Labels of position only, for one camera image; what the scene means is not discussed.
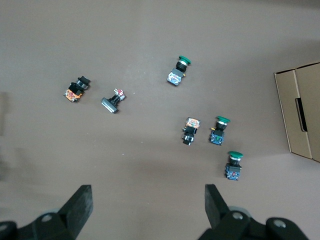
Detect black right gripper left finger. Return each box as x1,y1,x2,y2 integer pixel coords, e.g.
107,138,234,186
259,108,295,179
0,184,94,240

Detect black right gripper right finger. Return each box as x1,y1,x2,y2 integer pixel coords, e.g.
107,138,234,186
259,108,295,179
198,183,310,240

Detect green mushroom button blue block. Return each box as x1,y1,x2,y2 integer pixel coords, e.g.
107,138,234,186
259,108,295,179
208,115,232,146
166,55,193,88
223,150,244,182

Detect brown cardboard box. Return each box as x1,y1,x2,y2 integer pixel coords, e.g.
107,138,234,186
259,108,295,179
273,60,320,163

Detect black selector switch orange block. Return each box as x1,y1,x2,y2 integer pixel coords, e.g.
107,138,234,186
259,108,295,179
61,75,92,104
181,116,203,147

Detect black flat-head switch red terminals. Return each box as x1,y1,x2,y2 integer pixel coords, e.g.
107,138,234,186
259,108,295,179
100,87,127,115

